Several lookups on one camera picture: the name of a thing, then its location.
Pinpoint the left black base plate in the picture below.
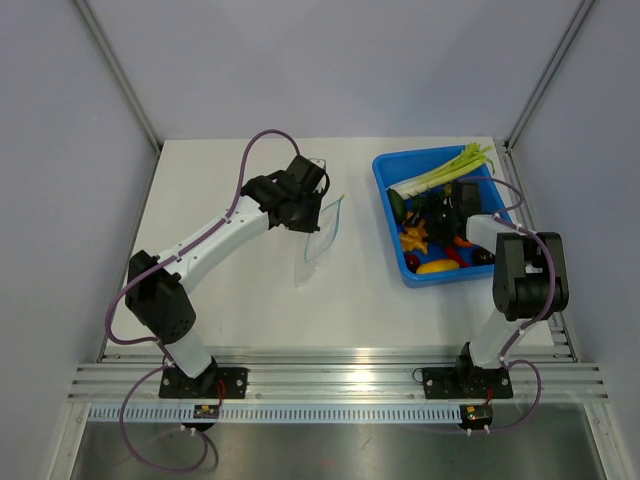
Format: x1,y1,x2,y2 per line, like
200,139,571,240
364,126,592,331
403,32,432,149
159,367,249,400

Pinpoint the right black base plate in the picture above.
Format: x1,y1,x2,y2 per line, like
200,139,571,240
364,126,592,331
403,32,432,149
420,367,513,400

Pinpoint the white slotted cable duct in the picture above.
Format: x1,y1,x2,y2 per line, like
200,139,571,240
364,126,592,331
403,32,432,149
88,403,461,424

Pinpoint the yellow mango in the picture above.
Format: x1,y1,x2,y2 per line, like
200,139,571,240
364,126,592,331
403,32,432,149
416,259,460,275

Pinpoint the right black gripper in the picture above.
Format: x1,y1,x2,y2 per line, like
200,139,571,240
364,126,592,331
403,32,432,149
404,191,458,249

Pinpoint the orange persimmon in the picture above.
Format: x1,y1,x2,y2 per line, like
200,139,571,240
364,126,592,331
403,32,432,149
454,236,475,248

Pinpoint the left aluminium frame post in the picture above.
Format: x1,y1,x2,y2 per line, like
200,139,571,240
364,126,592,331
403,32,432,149
70,0,163,158

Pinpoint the green cucumber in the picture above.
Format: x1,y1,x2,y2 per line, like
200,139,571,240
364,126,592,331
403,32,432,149
387,188,407,223

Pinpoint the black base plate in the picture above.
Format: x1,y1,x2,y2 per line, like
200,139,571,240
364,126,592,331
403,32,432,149
420,367,513,400
159,367,249,400

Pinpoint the dark red plum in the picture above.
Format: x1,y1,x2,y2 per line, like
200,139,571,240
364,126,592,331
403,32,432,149
404,253,421,273

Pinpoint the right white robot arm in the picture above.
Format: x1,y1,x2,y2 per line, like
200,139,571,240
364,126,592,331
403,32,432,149
423,177,569,398

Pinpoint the green celery stalk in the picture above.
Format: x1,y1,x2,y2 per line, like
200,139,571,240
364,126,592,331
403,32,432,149
389,142,493,199

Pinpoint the left circuit board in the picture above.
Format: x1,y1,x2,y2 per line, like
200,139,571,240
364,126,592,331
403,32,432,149
193,404,220,419

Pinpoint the aluminium frame post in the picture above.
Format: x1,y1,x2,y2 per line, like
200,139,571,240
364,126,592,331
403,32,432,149
70,0,163,158
504,0,598,153

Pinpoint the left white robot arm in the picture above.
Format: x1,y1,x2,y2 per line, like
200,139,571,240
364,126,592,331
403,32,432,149
125,155,330,398

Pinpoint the orange toy pineapple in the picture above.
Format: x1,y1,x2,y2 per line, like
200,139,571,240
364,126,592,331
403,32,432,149
403,182,453,227

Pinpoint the dark purple fruit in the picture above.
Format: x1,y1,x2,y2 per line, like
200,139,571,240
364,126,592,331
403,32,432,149
472,247,495,266

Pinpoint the circuit board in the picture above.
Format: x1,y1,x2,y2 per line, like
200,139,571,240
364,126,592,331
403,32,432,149
193,404,220,419
460,403,494,429

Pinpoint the right circuit board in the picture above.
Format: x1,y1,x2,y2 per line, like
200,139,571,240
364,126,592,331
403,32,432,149
460,403,494,429

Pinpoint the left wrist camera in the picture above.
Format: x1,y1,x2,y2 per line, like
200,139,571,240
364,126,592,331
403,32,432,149
309,158,327,171

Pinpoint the aluminium mounting rail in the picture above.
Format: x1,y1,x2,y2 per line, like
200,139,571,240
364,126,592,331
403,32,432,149
67,345,609,404

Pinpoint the clear zip top bag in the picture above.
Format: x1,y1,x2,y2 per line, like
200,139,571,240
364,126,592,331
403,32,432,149
293,195,345,287

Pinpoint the blue plastic tray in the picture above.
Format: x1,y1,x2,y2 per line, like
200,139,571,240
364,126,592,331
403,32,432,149
372,145,506,288

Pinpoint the right aluminium frame post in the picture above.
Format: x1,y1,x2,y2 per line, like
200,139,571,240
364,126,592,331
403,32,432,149
504,0,598,153

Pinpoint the red chili pepper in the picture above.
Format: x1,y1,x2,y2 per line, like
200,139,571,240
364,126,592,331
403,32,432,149
443,246,470,268

